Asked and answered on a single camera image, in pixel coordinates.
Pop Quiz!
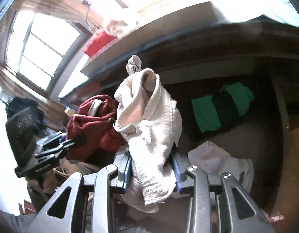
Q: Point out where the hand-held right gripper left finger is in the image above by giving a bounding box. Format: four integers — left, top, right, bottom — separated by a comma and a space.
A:
28, 150, 132, 233

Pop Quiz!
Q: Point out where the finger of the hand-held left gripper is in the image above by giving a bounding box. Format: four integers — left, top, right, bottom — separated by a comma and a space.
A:
37, 131, 87, 151
30, 148, 68, 166

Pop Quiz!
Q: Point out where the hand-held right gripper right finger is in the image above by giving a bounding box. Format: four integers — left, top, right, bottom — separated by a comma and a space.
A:
171, 150, 275, 233

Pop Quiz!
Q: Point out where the thin white underwear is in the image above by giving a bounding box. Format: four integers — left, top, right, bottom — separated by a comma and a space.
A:
188, 141, 254, 193

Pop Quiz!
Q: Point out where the wooden table drawer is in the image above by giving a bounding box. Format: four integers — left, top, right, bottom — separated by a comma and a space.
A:
86, 58, 299, 224

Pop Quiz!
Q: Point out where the green and black underwear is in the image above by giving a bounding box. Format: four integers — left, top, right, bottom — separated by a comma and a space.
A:
183, 83, 255, 139

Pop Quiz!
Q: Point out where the plain red underwear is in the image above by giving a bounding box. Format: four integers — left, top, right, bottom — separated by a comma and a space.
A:
83, 28, 118, 57

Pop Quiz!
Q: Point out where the cream underwear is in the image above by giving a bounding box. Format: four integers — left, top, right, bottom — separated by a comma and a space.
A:
102, 12, 140, 37

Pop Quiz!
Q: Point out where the person's left hand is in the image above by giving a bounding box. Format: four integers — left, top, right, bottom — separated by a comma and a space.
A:
43, 167, 68, 195

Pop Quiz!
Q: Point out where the dark framed window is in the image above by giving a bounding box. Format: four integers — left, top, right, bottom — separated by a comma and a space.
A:
5, 12, 88, 97

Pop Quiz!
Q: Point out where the dark wooden table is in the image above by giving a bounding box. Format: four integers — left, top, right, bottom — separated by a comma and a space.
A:
60, 15, 299, 102

